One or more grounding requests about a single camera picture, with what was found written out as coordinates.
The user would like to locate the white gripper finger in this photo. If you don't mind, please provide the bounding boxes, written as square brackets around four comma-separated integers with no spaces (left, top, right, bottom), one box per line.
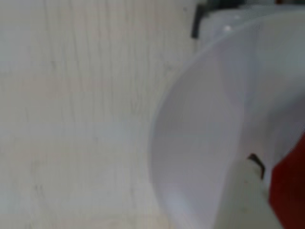
[211,153,285,229]

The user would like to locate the red tuna sushi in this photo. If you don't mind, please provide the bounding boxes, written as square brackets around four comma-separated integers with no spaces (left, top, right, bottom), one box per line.
[267,130,305,229]

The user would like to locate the white plate under tuna sushi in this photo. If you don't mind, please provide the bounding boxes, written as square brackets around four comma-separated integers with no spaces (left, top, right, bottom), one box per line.
[147,11,305,229]

